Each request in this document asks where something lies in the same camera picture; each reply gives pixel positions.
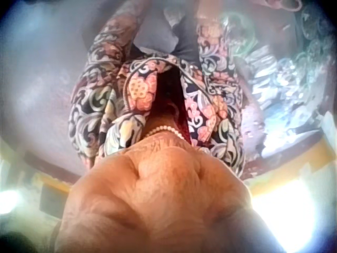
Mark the pink slipper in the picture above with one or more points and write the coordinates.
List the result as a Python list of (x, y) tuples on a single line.
[(291, 4)]

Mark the grey cloth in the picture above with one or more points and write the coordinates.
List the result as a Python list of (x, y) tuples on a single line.
[(158, 33)]

